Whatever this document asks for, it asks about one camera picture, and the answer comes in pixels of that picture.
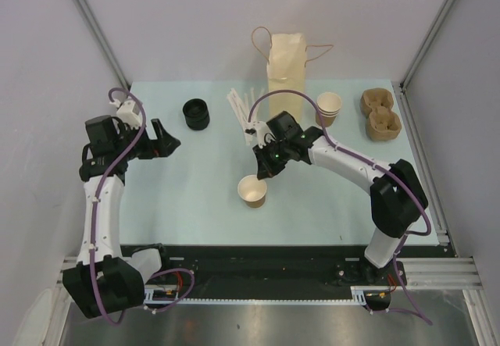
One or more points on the brown paper coffee cup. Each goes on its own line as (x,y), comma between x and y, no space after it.
(252,191)

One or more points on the brown pulp cup carriers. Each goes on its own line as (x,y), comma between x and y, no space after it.
(382,123)

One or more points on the tan paper bag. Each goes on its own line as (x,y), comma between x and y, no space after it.
(286,60)

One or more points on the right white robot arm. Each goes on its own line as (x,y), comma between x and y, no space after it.
(397,198)

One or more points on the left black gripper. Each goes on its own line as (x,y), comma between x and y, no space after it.
(162,146)

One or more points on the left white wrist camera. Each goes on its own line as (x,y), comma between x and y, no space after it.
(129,112)

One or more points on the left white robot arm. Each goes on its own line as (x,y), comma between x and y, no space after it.
(102,281)

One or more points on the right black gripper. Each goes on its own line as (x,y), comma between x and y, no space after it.
(266,171)

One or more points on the stack of black lids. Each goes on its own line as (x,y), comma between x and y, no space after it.
(196,114)

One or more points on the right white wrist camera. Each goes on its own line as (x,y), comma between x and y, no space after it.
(256,130)

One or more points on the white cable duct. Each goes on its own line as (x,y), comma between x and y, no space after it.
(157,298)

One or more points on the pile of white straws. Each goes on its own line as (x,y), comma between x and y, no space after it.
(240,107)

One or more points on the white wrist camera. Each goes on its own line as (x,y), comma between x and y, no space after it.
(256,130)
(129,112)

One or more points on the stack of paper cups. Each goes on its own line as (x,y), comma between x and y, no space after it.
(329,104)

